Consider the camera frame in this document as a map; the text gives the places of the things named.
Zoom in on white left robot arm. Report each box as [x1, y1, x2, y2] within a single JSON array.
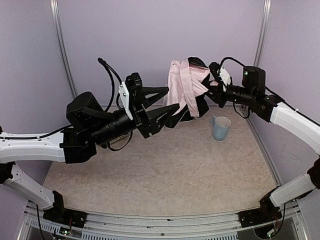
[[0, 85, 180, 212]]

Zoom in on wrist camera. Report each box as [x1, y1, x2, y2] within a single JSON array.
[[118, 72, 143, 120], [209, 62, 232, 87]]

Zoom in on light blue ceramic mug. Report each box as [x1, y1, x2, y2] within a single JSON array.
[[212, 116, 232, 141]]

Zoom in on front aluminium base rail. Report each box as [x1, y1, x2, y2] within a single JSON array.
[[17, 197, 308, 240]]

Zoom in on left rear aluminium corner post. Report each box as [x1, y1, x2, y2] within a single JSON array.
[[49, 0, 78, 99]]

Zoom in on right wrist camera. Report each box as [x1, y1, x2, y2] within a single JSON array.
[[209, 62, 232, 87]]

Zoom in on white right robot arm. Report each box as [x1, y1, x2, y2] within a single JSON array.
[[205, 62, 320, 208]]

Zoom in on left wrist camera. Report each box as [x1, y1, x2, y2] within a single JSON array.
[[118, 72, 143, 120]]

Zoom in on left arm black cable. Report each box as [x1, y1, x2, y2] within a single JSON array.
[[97, 57, 126, 113]]

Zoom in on woven bamboo tray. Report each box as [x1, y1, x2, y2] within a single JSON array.
[[110, 132, 131, 144]]

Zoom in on aluminium corner post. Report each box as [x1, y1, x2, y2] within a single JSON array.
[[253, 0, 272, 67], [49, 0, 78, 99]]

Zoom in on pink folding umbrella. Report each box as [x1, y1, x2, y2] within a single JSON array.
[[163, 56, 210, 129]]

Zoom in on right rear aluminium corner post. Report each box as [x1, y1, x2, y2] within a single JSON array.
[[253, 0, 272, 67]]

